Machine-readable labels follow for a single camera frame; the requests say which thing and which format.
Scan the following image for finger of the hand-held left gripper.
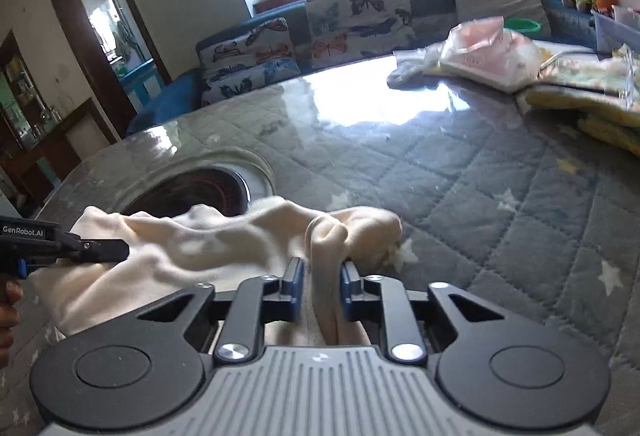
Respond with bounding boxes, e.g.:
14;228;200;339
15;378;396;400
56;239;131;263

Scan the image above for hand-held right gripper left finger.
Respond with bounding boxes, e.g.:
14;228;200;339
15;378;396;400
137;257;305;364

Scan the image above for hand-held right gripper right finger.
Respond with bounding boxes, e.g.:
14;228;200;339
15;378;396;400
340;261;504;363

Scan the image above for cream garment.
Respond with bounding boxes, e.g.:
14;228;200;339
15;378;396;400
30;196;405;348

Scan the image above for yellow patterned folded clothes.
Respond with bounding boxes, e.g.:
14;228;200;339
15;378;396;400
515;41;640;145

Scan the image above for person's left hand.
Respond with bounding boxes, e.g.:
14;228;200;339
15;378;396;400
0;280;24;357

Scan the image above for dark wooden cabinet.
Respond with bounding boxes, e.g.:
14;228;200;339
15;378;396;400
0;30;114;213

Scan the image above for round black hotplate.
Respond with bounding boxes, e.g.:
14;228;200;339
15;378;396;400
117;166;252;220

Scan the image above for grey quilted star table cover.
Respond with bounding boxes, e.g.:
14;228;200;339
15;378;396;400
0;51;640;436

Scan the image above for blue sofa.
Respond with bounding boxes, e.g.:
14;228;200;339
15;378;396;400
125;0;640;137

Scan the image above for blue cabinet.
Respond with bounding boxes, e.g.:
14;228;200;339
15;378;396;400
117;58;157;113

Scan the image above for butterfly print cushion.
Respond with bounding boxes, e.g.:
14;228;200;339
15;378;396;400
305;0;417;70
196;18;296;68
200;58;302;107

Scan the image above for grey folded garment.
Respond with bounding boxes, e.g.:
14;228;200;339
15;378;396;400
387;47;451;92

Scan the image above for pink folded garment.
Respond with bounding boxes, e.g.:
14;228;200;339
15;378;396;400
438;15;545;94

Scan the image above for green plastic basin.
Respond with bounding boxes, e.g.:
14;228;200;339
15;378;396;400
502;16;544;34

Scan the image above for clear plastic storage box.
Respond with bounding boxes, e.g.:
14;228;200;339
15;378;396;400
590;5;640;56

